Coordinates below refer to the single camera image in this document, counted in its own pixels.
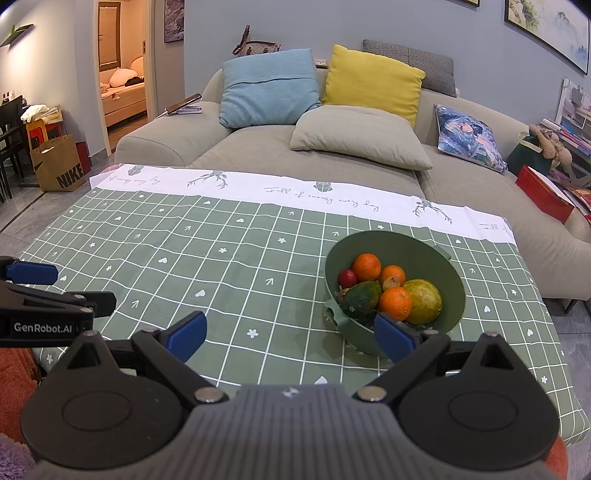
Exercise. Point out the pile of magazines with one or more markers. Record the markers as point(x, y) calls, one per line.
point(577, 184)

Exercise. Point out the green checked tablecloth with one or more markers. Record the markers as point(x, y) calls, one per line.
point(184, 258)

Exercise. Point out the wall shelf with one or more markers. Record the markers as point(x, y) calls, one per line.
point(16, 33)

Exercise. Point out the yellow pillow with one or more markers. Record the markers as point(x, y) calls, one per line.
point(369, 83)

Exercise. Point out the brown kiwi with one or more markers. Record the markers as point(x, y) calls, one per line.
point(390, 282)

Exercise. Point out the orange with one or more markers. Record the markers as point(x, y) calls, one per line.
point(395, 303)
point(394, 273)
point(367, 266)

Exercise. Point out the beige sofa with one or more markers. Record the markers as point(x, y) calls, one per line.
point(258, 143)

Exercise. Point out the bed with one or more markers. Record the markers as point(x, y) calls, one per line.
point(122, 87)

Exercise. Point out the grey patterned pillow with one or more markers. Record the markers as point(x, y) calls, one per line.
point(434, 69)

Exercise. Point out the green avocado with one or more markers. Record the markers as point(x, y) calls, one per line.
point(362, 297)

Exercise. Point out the brown paper bag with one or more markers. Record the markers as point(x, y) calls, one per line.
point(57, 166)

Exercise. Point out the patterned handbag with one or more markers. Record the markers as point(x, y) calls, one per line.
point(256, 46)

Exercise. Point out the blue pillow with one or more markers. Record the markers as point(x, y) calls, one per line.
point(268, 87)

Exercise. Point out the purple fuzzy cloth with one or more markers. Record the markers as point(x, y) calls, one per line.
point(14, 459)

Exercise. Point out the red cherry tomato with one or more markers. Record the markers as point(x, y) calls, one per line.
point(347, 278)

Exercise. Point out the tablet on stand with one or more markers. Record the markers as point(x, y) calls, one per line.
point(184, 104)

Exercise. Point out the framed landscape painting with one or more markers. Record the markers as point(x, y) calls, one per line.
point(549, 23)

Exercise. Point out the red plastic stool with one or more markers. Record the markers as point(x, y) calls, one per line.
point(39, 134)

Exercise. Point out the beige pillow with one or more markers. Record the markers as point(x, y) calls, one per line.
point(360, 136)

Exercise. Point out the orange fleece cloth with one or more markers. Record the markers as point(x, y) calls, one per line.
point(16, 392)

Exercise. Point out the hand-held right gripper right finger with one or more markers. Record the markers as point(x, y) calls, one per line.
point(392, 337)

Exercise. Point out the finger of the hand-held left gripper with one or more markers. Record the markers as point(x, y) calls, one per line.
point(99, 304)
point(32, 272)

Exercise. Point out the white bundle on stool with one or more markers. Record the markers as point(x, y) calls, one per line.
point(39, 113)

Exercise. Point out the green colander bowl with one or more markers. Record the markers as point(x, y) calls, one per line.
point(397, 243)

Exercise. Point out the red box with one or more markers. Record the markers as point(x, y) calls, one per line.
point(545, 194)

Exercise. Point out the dark wooden chair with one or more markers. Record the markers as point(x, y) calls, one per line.
point(11, 138)

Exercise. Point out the brown plush toy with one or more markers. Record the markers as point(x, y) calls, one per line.
point(554, 145)

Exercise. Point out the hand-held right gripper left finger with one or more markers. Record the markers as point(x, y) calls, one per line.
point(187, 334)

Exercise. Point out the red gift bag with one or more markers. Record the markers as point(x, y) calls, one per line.
point(84, 159)

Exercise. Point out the dark green tote bag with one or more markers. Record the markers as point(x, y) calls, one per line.
point(524, 157)

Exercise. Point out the printed figure pillow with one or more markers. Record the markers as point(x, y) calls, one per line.
point(471, 136)

